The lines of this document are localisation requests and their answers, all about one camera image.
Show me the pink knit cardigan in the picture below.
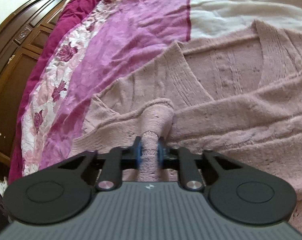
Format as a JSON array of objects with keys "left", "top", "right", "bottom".
[{"left": 70, "top": 20, "right": 302, "bottom": 232}]

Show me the dark wooden headboard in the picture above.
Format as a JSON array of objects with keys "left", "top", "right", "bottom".
[{"left": 0, "top": 0, "right": 66, "bottom": 179}]

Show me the pink purple striped bedspread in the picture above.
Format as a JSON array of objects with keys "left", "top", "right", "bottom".
[{"left": 21, "top": 0, "right": 302, "bottom": 176}]

